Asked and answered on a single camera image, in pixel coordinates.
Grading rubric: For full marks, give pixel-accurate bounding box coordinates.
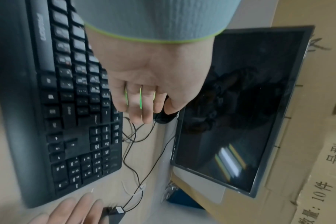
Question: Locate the person's right hand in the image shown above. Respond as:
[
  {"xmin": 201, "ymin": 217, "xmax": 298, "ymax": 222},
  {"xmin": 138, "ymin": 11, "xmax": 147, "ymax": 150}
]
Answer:
[{"xmin": 26, "ymin": 192, "xmax": 106, "ymax": 224}]

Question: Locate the person's left hand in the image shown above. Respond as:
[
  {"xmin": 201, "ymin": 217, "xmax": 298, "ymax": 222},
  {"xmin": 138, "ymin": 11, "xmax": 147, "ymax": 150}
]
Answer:
[{"xmin": 85, "ymin": 24, "xmax": 215, "ymax": 124}]

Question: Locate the black computer mouse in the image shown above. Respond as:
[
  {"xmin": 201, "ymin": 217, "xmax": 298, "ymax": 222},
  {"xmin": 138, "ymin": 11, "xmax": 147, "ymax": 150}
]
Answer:
[{"xmin": 152, "ymin": 109, "xmax": 180, "ymax": 124}]

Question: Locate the person's left forearm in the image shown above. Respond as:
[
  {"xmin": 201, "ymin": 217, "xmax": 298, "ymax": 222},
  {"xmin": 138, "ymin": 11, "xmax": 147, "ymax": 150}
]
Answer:
[{"xmin": 73, "ymin": 0, "xmax": 243, "ymax": 43}]

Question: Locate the white twist tie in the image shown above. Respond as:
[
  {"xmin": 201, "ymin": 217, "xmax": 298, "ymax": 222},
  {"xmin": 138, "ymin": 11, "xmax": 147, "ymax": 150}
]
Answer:
[{"xmin": 121, "ymin": 180, "xmax": 148, "ymax": 198}]

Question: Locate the black flat monitor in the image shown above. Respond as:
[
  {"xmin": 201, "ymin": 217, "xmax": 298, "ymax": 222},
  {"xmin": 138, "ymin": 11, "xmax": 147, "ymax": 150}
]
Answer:
[{"xmin": 169, "ymin": 25, "xmax": 316, "ymax": 199}]

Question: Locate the black computer keyboard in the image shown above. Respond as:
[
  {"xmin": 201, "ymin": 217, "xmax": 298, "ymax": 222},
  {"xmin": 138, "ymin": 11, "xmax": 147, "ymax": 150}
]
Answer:
[{"xmin": 0, "ymin": 0, "xmax": 124, "ymax": 209}]

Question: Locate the blue box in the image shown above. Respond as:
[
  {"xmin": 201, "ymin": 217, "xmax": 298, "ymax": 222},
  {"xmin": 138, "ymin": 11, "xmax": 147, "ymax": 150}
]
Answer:
[{"xmin": 166, "ymin": 187, "xmax": 208, "ymax": 211}]

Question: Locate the light grey flat panel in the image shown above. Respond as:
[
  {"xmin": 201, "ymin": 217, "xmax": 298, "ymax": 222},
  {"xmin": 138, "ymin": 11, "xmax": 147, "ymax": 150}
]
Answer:
[{"xmin": 171, "ymin": 169, "xmax": 227, "ymax": 205}]

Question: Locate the brown cardboard box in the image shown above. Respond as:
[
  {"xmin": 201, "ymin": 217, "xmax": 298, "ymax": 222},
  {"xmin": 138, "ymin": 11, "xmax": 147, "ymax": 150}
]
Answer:
[{"xmin": 171, "ymin": 0, "xmax": 336, "ymax": 224}]

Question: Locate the black cable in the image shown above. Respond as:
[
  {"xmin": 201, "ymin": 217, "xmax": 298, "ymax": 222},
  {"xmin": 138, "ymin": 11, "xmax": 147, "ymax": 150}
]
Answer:
[
  {"xmin": 122, "ymin": 117, "xmax": 158, "ymax": 186},
  {"xmin": 122, "ymin": 132, "xmax": 177, "ymax": 211}
]

